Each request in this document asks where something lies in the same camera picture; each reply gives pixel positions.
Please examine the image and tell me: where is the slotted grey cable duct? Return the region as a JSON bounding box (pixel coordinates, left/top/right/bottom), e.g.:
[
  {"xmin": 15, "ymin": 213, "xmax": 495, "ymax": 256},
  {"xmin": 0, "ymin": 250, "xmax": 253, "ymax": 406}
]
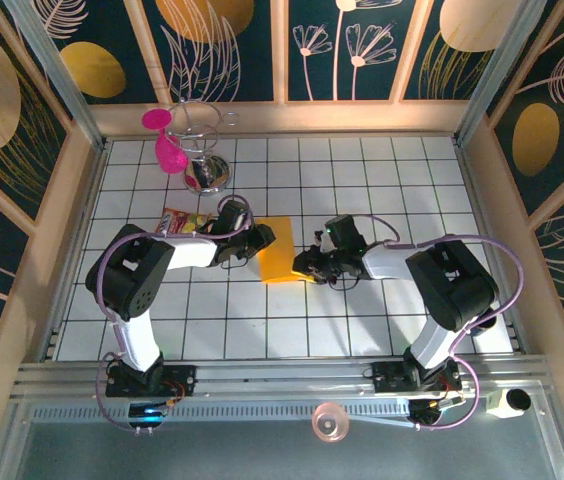
[{"xmin": 29, "ymin": 404, "xmax": 413, "ymax": 425}]

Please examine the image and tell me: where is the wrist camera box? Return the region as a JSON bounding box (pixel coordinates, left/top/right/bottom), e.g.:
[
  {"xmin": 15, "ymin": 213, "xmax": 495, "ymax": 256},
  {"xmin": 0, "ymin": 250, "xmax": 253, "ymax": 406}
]
[
  {"xmin": 215, "ymin": 197, "xmax": 254, "ymax": 236},
  {"xmin": 314, "ymin": 213, "xmax": 367, "ymax": 256}
]

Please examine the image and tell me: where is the colourful snack bag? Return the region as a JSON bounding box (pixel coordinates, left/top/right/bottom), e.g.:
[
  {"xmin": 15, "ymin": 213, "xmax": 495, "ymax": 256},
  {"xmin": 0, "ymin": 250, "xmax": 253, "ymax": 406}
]
[{"xmin": 154, "ymin": 207, "xmax": 213, "ymax": 236}]

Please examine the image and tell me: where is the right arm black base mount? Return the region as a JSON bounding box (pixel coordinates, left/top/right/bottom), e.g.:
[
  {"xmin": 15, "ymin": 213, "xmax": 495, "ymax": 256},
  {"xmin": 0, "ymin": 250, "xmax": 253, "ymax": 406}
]
[{"xmin": 363, "ymin": 359, "xmax": 463, "ymax": 396}]

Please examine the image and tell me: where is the white box camera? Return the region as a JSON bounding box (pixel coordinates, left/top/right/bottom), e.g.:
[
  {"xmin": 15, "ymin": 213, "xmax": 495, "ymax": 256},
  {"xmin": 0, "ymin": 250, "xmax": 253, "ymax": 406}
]
[{"xmin": 483, "ymin": 387, "xmax": 533, "ymax": 421}]

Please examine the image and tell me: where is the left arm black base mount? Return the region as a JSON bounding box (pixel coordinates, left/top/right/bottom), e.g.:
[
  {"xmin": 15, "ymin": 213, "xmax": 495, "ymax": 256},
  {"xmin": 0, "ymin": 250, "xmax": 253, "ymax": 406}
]
[{"xmin": 104, "ymin": 363, "xmax": 198, "ymax": 400}]

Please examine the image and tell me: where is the yellow paper sheet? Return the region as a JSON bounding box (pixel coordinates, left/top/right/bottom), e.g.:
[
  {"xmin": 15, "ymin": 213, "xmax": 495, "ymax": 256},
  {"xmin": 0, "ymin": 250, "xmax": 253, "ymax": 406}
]
[{"xmin": 254, "ymin": 216, "xmax": 323, "ymax": 286}]

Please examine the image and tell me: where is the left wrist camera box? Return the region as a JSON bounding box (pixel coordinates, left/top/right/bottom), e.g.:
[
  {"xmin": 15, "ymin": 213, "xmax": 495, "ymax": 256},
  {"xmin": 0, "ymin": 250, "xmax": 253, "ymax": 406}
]
[{"xmin": 215, "ymin": 197, "xmax": 254, "ymax": 236}]

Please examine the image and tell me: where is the clear pink plastic spool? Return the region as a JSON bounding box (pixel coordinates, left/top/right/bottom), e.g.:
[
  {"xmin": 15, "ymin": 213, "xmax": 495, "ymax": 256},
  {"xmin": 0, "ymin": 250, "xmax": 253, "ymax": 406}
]
[{"xmin": 311, "ymin": 401, "xmax": 351, "ymax": 444}]

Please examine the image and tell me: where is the chrome wire stand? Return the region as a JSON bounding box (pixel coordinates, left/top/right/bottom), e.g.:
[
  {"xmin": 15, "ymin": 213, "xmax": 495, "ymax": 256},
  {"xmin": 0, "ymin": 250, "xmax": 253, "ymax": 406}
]
[{"xmin": 165, "ymin": 97, "xmax": 241, "ymax": 197}]

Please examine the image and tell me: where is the aluminium mounting rail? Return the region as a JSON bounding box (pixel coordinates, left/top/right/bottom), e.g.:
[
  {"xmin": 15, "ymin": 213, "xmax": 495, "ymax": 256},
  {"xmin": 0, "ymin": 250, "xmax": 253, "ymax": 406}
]
[{"xmin": 9, "ymin": 353, "xmax": 556, "ymax": 401}]

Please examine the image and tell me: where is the aluminium frame post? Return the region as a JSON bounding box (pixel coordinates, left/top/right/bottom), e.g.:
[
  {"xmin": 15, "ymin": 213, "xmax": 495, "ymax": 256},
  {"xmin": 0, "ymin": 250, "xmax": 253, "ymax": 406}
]
[
  {"xmin": 453, "ymin": 0, "xmax": 549, "ymax": 147},
  {"xmin": 1, "ymin": 0, "xmax": 109, "ymax": 151}
]

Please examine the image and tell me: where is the black controller board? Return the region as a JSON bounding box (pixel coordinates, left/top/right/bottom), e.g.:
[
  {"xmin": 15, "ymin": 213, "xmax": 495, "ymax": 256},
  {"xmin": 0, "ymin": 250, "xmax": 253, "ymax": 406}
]
[
  {"xmin": 407, "ymin": 394, "xmax": 466, "ymax": 430},
  {"xmin": 127, "ymin": 401, "xmax": 169, "ymax": 432}
]

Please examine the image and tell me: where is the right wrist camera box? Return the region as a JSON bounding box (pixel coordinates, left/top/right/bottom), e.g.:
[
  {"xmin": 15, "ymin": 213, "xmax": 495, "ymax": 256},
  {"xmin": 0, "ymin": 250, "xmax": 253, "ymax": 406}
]
[{"xmin": 314, "ymin": 213, "xmax": 367, "ymax": 256}]

